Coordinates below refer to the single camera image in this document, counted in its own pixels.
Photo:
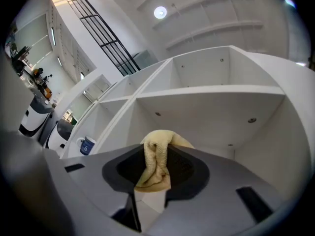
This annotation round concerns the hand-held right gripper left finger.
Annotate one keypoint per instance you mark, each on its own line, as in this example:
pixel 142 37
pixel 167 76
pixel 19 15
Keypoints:
pixel 88 181

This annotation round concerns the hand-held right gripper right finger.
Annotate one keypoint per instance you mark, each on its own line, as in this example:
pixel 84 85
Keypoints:
pixel 216 205

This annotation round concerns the yellow cloth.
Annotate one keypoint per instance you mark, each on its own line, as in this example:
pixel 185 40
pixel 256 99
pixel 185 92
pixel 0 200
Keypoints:
pixel 153 173

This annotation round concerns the white shelf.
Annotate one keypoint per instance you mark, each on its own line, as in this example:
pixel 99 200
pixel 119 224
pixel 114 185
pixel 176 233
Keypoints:
pixel 209 107

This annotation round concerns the blue mug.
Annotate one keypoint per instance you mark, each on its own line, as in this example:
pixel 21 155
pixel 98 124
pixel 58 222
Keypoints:
pixel 86 147

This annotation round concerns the white and black machine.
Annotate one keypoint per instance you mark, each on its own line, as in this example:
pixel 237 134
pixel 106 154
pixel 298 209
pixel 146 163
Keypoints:
pixel 60 134
pixel 34 119

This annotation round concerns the orange and black equipment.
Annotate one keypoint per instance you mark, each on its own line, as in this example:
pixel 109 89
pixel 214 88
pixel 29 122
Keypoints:
pixel 40 79

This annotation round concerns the black metal railing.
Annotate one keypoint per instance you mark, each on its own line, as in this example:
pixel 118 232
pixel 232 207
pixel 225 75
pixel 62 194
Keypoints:
pixel 108 40

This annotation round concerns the round ceiling light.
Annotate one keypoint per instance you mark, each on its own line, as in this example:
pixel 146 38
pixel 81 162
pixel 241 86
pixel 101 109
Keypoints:
pixel 160 12
pixel 290 2

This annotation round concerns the long wall light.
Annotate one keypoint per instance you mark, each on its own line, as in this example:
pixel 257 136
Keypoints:
pixel 53 36
pixel 59 61

